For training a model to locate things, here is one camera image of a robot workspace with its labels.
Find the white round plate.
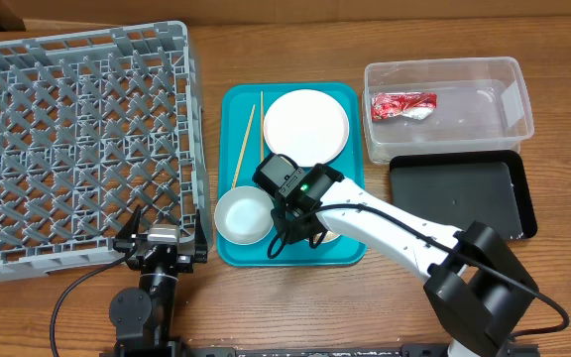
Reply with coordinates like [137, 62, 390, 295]
[263, 89, 350, 167]

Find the red snack wrapper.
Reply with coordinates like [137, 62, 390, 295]
[371, 92, 437, 121]

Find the grey dish rack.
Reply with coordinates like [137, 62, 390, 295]
[0, 21, 213, 282]

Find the wooden chopstick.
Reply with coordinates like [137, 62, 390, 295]
[259, 91, 265, 162]
[231, 104, 256, 188]

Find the left wooden chopstick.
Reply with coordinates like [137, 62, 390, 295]
[231, 104, 256, 188]

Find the grey small bowl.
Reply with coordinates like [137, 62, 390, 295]
[214, 186, 274, 245]

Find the pink small bowl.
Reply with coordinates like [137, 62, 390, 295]
[307, 230, 339, 248]

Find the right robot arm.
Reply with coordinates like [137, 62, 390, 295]
[253, 156, 539, 356]

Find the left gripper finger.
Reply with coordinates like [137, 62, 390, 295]
[113, 205, 142, 248]
[193, 211, 208, 253]

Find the right wooden chopstick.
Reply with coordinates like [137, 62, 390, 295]
[259, 91, 265, 162]

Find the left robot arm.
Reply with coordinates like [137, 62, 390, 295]
[109, 207, 212, 357]

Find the clear plastic bin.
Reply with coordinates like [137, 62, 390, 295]
[362, 57, 534, 165]

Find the black food waste tray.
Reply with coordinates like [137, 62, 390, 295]
[389, 150, 538, 240]

